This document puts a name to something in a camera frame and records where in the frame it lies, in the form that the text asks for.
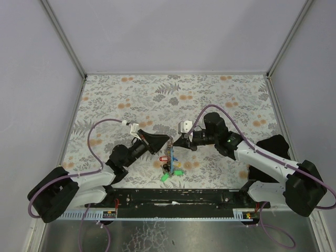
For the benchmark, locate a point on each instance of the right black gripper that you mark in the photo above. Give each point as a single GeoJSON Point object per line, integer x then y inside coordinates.
{"type": "Point", "coordinates": [189, 139]}

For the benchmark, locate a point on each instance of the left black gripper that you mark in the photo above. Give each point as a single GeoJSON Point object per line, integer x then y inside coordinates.
{"type": "Point", "coordinates": [147, 141]}

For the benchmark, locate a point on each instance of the metal key organizer disc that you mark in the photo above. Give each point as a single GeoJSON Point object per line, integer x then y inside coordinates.
{"type": "Point", "coordinates": [169, 154]}

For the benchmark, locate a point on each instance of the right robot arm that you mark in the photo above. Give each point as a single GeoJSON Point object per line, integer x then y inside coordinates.
{"type": "Point", "coordinates": [298, 185]}

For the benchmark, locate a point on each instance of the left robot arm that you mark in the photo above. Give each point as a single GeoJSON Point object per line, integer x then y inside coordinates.
{"type": "Point", "coordinates": [60, 190]}

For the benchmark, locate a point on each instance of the black key fob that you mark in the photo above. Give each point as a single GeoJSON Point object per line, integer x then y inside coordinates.
{"type": "Point", "coordinates": [167, 167]}

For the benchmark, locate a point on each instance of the green key tag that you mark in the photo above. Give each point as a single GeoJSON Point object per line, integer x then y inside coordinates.
{"type": "Point", "coordinates": [178, 173]}
{"type": "Point", "coordinates": [165, 177]}

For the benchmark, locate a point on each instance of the floral table mat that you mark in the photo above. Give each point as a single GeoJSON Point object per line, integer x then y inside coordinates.
{"type": "Point", "coordinates": [158, 103]}

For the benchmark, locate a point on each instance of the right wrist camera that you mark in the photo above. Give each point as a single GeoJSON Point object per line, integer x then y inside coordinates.
{"type": "Point", "coordinates": [186, 128]}

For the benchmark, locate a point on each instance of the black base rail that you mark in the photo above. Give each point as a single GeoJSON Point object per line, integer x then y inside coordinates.
{"type": "Point", "coordinates": [131, 197]}

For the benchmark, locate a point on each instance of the white cable duct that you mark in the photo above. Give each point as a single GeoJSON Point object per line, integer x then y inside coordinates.
{"type": "Point", "coordinates": [166, 213]}

